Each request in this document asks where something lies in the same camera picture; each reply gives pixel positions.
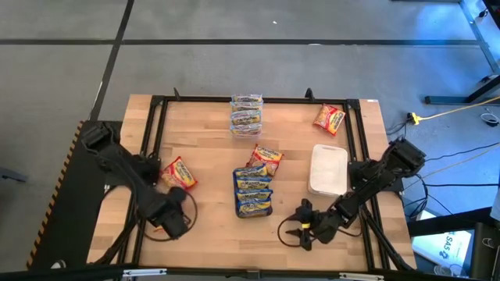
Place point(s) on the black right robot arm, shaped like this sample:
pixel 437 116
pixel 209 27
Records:
pixel 367 187

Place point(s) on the black hazard-striped floor platform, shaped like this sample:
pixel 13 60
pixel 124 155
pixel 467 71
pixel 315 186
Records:
pixel 58 218

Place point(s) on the smoky grey plastic bin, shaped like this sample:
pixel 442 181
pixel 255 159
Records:
pixel 254 216

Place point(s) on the black table beam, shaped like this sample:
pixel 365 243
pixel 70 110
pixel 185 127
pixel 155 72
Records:
pixel 449 222

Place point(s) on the grey floor bracket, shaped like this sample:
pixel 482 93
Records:
pixel 11 175

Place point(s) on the black aluminium table frame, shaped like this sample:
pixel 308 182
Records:
pixel 289 100

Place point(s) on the black desk leg frame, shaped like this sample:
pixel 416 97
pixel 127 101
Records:
pixel 445 100

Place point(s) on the white plastic bin lid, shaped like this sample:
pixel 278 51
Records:
pixel 328 169

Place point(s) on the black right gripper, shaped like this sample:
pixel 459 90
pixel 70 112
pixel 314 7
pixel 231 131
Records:
pixel 318 226

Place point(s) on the black cabinet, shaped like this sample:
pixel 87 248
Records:
pixel 486 253

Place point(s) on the yellow power plug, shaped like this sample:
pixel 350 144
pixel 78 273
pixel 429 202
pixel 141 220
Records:
pixel 414 118

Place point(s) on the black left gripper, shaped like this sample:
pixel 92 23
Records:
pixel 173 222

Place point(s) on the clear plastic bin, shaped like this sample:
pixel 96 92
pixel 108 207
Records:
pixel 246 136

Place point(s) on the white printed box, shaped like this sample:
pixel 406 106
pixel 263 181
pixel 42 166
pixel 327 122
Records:
pixel 445 246

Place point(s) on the silver metal bracket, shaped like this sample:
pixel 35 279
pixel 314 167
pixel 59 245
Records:
pixel 363 276
pixel 144 272

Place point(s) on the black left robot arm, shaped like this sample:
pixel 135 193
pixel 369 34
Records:
pixel 144 183

